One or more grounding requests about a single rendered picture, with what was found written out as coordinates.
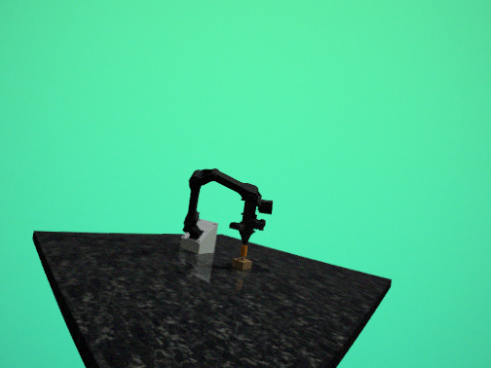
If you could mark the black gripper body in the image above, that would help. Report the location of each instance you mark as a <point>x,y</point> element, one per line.
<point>242,225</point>

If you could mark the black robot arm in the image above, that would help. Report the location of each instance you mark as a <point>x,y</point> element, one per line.
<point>248,192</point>

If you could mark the tan wooden block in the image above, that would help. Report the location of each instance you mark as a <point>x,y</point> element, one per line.
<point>241,265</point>

